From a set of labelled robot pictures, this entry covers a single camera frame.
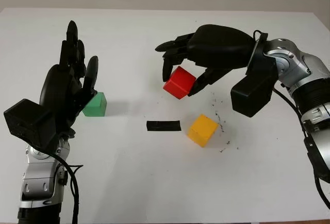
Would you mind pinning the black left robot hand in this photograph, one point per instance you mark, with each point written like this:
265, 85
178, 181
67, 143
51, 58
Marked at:
59, 87

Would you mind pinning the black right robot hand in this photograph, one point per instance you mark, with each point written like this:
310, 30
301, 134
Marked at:
219, 46

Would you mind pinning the green wooden cube block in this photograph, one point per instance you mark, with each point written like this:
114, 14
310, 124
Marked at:
96, 105

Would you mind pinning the red wooden cube block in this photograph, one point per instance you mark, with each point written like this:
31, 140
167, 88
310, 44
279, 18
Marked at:
179, 82

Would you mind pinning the yellow wooden cube block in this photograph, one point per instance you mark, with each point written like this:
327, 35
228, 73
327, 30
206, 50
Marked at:
202, 130

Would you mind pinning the black tape strip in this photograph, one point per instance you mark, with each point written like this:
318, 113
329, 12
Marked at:
163, 126

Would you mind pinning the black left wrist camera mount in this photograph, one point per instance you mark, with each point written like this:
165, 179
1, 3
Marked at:
28, 121

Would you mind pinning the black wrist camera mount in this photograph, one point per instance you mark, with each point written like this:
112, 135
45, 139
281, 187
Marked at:
28, 121
252, 92

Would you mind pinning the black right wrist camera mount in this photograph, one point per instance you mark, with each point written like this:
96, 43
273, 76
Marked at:
252, 92

